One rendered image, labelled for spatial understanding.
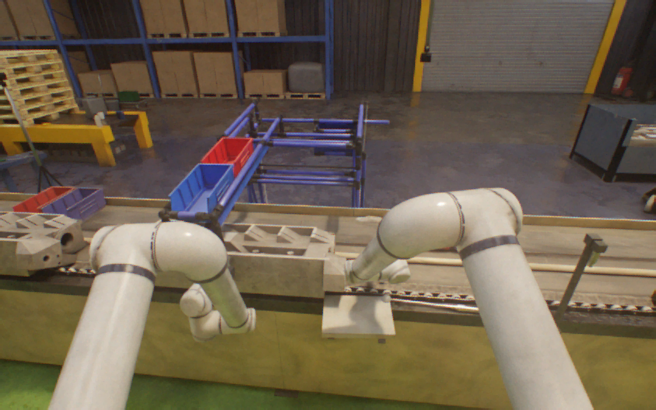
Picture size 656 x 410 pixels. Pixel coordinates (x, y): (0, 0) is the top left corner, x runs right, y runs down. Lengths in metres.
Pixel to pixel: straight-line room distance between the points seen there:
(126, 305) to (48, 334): 1.79
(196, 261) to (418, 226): 0.50
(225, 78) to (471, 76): 7.59
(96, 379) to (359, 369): 1.39
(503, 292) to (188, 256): 0.66
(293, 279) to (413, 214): 0.93
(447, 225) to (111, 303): 0.68
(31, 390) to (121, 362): 2.12
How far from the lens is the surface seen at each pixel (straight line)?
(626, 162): 5.83
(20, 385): 2.95
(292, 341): 1.81
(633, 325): 1.97
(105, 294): 0.81
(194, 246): 0.82
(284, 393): 2.24
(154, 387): 2.49
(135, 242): 0.85
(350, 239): 2.03
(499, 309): 0.70
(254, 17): 10.49
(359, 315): 1.51
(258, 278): 1.57
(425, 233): 0.69
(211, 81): 11.13
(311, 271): 1.49
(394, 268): 1.25
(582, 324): 1.86
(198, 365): 2.18
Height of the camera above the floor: 1.90
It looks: 29 degrees down
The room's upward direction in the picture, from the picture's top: 1 degrees counter-clockwise
